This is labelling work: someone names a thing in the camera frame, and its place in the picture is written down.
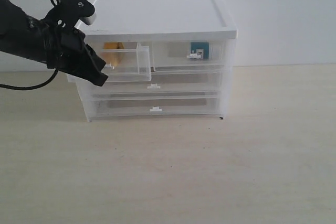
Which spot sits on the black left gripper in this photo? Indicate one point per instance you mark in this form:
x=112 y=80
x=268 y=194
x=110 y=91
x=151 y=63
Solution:
x=68 y=53

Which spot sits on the yellow cheese wedge toy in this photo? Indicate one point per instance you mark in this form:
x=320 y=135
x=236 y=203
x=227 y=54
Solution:
x=112 y=58

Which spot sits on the white teal pill bottle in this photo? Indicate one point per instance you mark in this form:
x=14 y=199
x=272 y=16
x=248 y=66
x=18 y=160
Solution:
x=199 y=50

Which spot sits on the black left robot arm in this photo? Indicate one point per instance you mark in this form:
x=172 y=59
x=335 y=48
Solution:
x=22 y=35

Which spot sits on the white plastic drawer cabinet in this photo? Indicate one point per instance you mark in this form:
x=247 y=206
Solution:
x=149 y=21

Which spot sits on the clear middle wide drawer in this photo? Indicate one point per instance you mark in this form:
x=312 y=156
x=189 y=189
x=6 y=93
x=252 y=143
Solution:
x=176 y=82

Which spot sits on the clear wide drawer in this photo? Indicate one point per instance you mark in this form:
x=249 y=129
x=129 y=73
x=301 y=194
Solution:
x=114 y=108
x=176 y=82

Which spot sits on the clear bottom wide drawer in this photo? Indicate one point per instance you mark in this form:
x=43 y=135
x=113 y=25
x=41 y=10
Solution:
x=114 y=108

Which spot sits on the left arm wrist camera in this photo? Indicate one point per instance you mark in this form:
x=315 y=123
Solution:
x=66 y=13

